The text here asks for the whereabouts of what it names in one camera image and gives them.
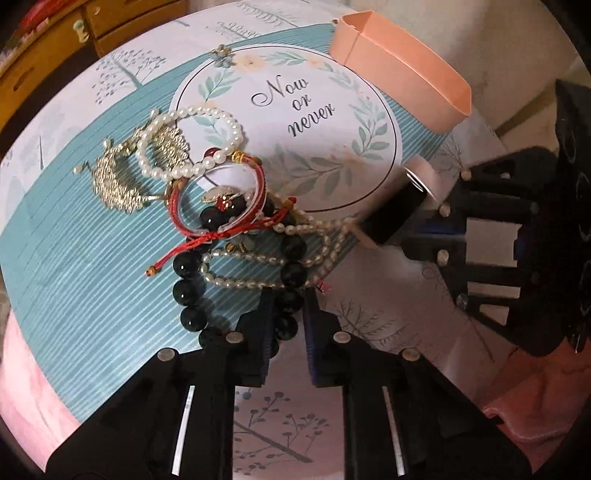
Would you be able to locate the peach paper box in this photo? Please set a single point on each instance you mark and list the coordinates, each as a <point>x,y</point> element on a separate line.
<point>404,68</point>

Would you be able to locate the patterned teal tablecloth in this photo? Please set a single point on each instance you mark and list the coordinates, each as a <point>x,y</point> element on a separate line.
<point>73,269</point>

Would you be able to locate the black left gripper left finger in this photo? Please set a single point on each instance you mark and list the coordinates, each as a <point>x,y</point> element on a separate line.
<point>173,418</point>

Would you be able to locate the small flower brooch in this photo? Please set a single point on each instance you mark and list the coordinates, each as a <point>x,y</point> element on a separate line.
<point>222,57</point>

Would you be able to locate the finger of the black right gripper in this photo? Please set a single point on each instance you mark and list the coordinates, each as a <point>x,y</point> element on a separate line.
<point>414,187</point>

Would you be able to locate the pink blanket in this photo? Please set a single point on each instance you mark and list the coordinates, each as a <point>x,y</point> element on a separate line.
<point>33,412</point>

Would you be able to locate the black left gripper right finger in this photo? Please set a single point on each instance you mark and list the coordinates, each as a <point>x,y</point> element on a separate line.
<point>403,418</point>

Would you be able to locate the gold peacock brooch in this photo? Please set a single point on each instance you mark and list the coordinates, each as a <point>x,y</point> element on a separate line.
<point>113,182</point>

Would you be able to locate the wooden desk with drawers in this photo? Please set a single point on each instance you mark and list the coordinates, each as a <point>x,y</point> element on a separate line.
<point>60,29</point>

